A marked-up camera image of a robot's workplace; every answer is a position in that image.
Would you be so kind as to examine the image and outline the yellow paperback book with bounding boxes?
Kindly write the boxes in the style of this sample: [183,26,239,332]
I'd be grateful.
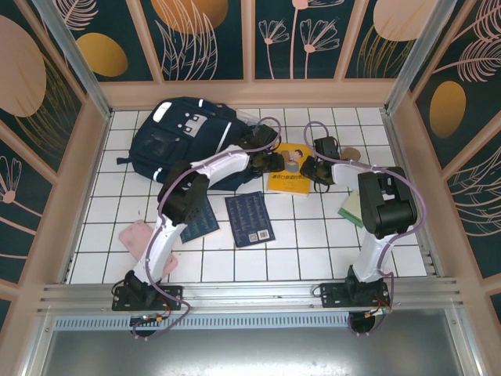
[266,142,316,198]

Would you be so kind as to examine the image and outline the green notebook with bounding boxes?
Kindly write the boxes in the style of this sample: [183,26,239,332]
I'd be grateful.
[337,189,367,228]

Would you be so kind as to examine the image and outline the blue notebook with QR labels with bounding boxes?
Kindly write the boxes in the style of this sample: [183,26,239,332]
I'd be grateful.
[179,199,220,244]
[224,190,276,249]

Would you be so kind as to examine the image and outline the navy blue school backpack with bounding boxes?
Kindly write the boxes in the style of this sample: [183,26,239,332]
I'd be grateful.
[116,96,259,193]

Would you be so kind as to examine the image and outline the pink soft pouch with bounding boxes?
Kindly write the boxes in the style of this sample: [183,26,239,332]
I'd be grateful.
[118,220,179,281]

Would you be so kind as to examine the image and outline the grey metal sheet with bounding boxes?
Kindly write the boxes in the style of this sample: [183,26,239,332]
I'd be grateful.
[38,328,485,376]

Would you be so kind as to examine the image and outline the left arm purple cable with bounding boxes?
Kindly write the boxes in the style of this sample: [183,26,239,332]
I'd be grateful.
[132,116,282,341]

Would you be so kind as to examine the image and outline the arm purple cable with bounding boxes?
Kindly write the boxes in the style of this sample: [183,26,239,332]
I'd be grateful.
[132,116,282,341]
[304,121,427,338]

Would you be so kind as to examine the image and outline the right aluminium side rail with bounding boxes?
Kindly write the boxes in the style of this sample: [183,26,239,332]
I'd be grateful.
[380,108,445,280]

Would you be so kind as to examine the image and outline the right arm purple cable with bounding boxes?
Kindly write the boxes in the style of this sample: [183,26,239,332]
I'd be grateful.
[304,121,427,338]

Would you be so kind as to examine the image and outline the long aluminium base rail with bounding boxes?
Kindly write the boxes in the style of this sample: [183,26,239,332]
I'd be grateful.
[37,277,467,314]

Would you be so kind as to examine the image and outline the right aluminium corner post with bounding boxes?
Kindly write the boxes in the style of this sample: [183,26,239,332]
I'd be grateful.
[384,0,467,115]

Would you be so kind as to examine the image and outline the aluminium corner post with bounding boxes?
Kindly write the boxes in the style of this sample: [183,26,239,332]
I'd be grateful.
[32,0,112,120]
[384,0,467,115]

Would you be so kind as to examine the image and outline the grey slotted cable duct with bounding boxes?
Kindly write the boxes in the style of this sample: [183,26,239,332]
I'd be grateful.
[52,315,451,332]

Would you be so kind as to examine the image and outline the left aluminium corner post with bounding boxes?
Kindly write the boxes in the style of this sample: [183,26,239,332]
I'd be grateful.
[32,0,112,120]

